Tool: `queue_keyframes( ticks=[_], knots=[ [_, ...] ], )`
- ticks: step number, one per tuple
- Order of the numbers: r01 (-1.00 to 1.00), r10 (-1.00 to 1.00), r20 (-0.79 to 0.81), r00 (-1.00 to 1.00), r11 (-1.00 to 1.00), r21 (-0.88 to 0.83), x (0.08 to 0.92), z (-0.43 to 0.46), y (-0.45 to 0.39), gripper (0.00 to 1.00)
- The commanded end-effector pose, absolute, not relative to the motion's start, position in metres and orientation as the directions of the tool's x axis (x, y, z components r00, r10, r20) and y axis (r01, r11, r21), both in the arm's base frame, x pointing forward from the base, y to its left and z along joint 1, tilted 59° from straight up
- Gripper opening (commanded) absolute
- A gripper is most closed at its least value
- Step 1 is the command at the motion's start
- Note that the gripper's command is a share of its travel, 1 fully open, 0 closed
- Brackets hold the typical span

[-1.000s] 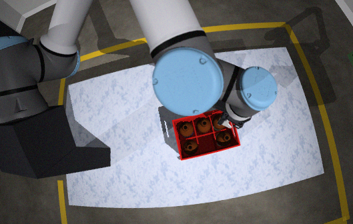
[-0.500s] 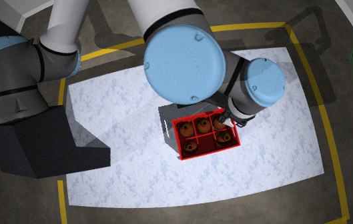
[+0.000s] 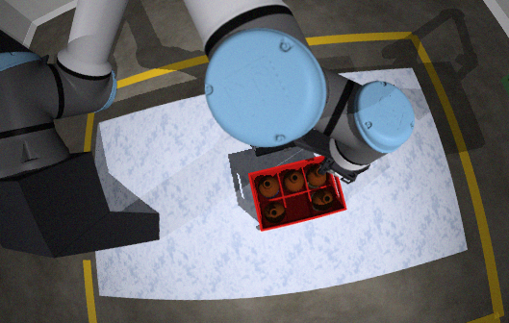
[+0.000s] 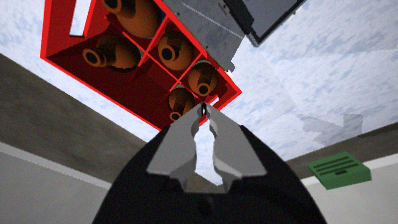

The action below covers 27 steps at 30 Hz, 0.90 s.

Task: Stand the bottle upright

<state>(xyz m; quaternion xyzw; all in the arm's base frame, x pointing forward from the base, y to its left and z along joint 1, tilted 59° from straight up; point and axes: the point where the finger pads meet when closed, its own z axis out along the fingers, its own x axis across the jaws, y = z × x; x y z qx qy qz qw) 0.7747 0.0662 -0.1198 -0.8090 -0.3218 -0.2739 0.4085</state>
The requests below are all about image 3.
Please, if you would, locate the red crate with dividers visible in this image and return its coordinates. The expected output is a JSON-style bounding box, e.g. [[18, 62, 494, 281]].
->
[[251, 156, 346, 231]]

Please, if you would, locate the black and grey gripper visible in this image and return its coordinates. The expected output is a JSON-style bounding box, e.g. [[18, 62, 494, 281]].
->
[[318, 158, 369, 184]]

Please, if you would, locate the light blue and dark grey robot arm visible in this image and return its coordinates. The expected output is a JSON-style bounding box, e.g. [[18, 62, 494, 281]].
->
[[0, 0, 415, 179]]

